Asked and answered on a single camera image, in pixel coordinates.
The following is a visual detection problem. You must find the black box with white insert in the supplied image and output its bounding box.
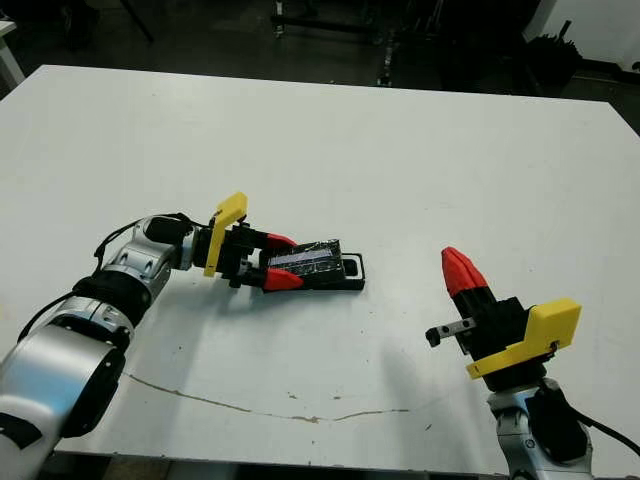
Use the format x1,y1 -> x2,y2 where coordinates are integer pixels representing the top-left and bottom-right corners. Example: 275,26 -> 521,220
299,252 -> 367,295

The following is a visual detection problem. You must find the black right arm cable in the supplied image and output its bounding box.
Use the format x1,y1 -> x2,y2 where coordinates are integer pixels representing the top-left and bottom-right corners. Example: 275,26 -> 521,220
569,407 -> 640,447

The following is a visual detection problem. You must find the black wheeled metal frame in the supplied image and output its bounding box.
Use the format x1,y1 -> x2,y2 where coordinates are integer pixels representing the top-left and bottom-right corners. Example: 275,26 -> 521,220
271,0 -> 442,90

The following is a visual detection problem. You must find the left gripper, yellow mount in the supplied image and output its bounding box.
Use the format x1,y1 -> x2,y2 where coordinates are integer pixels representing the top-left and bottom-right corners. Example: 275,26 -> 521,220
192,190 -> 305,292

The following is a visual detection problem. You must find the right gripper, yellow mount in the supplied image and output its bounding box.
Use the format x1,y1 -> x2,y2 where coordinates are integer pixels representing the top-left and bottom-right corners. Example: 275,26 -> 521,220
424,246 -> 584,395

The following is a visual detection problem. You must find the black taped box lid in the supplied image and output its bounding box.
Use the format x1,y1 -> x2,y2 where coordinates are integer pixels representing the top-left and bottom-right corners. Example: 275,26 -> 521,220
258,238 -> 347,292

